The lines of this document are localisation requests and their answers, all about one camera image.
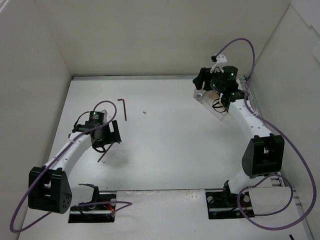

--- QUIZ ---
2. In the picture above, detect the large silver ratchet wrench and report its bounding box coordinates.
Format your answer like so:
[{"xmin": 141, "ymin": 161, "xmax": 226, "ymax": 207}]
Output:
[{"xmin": 195, "ymin": 92, "xmax": 203, "ymax": 100}]

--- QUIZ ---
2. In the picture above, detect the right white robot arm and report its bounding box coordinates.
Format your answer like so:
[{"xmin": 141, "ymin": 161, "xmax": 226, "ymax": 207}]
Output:
[{"xmin": 192, "ymin": 65, "xmax": 285, "ymax": 206}]

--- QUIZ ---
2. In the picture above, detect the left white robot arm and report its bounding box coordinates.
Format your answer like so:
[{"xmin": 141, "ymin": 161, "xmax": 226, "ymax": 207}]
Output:
[{"xmin": 27, "ymin": 110, "xmax": 122, "ymax": 214}]

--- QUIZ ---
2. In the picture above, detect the clear plastic organizer container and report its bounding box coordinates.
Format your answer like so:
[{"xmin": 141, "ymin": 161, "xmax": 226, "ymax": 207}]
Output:
[{"xmin": 193, "ymin": 89, "xmax": 228, "ymax": 121}]

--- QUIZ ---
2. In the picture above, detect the lower dark hex key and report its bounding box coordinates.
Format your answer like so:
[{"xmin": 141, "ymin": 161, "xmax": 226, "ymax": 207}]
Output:
[{"xmin": 97, "ymin": 142, "xmax": 114, "ymax": 163}]

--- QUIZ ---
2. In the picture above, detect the dark hex key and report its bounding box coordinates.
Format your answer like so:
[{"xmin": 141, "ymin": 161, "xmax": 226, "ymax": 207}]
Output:
[
  {"xmin": 97, "ymin": 142, "xmax": 114, "ymax": 163},
  {"xmin": 117, "ymin": 98, "xmax": 128, "ymax": 121}
]

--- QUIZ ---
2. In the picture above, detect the upper dark hex key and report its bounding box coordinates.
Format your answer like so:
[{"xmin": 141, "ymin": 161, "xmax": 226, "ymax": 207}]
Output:
[{"xmin": 117, "ymin": 98, "xmax": 128, "ymax": 121}]

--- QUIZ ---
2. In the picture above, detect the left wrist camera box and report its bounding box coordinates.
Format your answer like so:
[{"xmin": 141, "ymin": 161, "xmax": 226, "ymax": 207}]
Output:
[{"xmin": 100, "ymin": 109, "xmax": 108, "ymax": 118}]

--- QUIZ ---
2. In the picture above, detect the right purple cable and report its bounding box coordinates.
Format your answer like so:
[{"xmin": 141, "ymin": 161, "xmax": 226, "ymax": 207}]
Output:
[{"xmin": 216, "ymin": 38, "xmax": 316, "ymax": 230}]

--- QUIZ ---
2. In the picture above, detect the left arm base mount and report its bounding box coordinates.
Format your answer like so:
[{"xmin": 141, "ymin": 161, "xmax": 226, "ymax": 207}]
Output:
[{"xmin": 68, "ymin": 183, "xmax": 117, "ymax": 224}]

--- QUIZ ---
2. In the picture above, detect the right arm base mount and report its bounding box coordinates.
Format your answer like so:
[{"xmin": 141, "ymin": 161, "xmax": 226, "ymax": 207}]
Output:
[{"xmin": 205, "ymin": 182, "xmax": 255, "ymax": 220}]

